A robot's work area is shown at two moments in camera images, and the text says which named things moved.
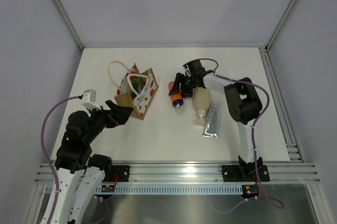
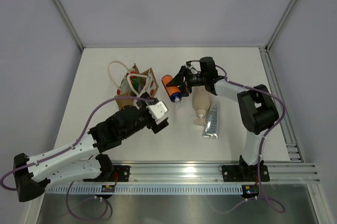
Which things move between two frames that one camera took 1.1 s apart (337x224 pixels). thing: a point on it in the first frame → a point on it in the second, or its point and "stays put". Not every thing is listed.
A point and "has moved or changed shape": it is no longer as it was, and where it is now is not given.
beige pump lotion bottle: x=201 y=99 stays put
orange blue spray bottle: x=177 y=98 has moved or changed shape
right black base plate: x=245 y=173 stays put
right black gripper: x=179 y=78 stays put
